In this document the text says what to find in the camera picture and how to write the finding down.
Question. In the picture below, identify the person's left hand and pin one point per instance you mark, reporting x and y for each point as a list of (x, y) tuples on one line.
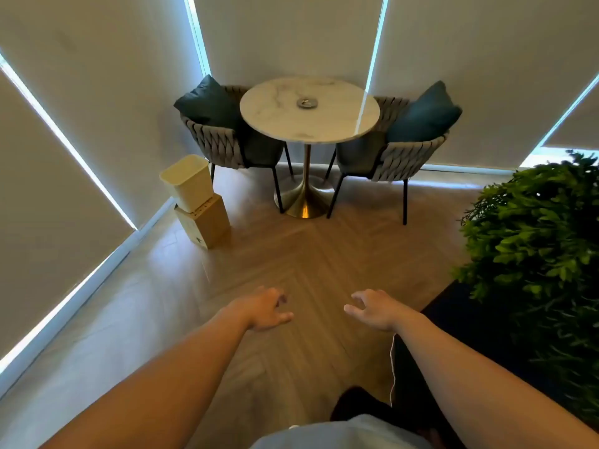
[(262, 310)]

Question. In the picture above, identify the round marble table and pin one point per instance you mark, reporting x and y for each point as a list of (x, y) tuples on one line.
[(290, 116)]

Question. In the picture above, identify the light wooden box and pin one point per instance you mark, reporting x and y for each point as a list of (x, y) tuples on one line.
[(208, 224)]

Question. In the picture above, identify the round glass ashtray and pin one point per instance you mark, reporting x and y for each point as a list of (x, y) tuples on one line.
[(307, 103)]

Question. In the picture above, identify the light blue shirt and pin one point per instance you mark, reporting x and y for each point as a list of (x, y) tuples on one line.
[(327, 437)]

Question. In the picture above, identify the green leafy plant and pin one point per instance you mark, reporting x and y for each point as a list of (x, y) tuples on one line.
[(529, 229)]

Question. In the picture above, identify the yellow plastic waste bin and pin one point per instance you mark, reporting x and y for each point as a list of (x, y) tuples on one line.
[(192, 187)]

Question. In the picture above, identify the black trousers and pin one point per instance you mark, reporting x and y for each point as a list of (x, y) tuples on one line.
[(355, 404)]

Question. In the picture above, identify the person's right hand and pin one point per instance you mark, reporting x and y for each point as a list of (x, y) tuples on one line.
[(381, 310)]

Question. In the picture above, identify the person's left forearm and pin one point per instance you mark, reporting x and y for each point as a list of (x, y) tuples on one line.
[(164, 392)]

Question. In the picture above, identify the teal cushion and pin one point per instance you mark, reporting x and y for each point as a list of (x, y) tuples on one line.
[(421, 116), (210, 105)]

